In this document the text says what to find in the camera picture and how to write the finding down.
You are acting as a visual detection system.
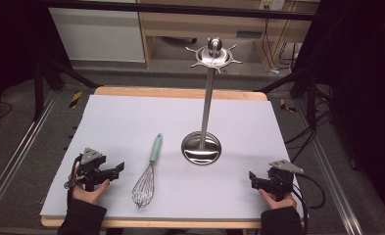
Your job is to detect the wooden desk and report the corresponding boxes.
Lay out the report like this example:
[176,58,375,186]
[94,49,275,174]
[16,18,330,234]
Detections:
[136,0,321,72]

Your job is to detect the white cabinet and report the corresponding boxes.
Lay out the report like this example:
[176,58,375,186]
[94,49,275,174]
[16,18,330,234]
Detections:
[48,7,146,64]

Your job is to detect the steel utensil stand with hooks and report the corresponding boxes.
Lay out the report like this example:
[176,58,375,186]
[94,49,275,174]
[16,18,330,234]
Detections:
[180,36,244,166]

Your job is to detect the white table mat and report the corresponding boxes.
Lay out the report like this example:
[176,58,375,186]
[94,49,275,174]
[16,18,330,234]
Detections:
[39,94,305,220]

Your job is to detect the black metal stand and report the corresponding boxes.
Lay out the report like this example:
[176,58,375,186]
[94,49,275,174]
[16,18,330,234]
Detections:
[253,70,333,128]
[32,58,101,122]

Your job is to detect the person's right hand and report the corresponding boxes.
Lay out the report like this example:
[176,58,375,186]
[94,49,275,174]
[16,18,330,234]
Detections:
[258,188,298,211]

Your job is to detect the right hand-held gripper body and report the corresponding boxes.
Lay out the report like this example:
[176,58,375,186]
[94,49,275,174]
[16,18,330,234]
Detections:
[265,159,306,202]

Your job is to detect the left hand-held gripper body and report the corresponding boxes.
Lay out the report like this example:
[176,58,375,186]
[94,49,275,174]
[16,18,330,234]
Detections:
[72,147,112,192]

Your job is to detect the yellow black floor tape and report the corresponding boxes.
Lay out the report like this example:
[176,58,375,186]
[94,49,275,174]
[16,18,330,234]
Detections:
[279,97,298,114]
[69,90,83,109]

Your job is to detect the metal floor rail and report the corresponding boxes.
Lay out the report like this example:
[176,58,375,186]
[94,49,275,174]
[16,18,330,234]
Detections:
[0,90,60,227]
[294,97,365,235]

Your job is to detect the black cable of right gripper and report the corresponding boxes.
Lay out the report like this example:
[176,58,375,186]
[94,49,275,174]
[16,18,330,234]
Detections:
[290,173,327,235]

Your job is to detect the person's left hand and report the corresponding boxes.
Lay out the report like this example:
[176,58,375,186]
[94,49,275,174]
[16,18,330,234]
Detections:
[70,166,112,207]

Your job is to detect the black cables under desk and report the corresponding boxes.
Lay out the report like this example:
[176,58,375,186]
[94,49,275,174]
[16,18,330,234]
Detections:
[261,18,301,74]

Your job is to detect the black floor cables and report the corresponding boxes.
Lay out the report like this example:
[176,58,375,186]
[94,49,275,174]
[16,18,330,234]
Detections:
[283,97,334,165]

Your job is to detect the black metal frame bar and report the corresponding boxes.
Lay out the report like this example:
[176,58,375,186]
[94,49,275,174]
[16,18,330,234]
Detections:
[45,0,315,22]

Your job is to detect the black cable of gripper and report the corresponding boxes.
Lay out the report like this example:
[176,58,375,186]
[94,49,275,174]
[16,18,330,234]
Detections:
[63,154,83,205]
[290,173,327,235]

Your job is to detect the black curtain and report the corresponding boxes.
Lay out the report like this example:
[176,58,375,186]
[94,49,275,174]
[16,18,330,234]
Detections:
[0,0,71,130]
[292,0,385,226]

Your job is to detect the white wall power outlet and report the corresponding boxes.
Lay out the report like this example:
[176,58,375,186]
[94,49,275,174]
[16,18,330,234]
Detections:
[259,0,285,11]

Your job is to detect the whisk with mint green handle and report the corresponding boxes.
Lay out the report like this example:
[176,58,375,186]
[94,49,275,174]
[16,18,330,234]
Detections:
[131,132,164,210]

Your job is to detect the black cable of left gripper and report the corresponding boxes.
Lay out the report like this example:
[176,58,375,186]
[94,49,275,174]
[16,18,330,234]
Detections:
[63,154,83,205]

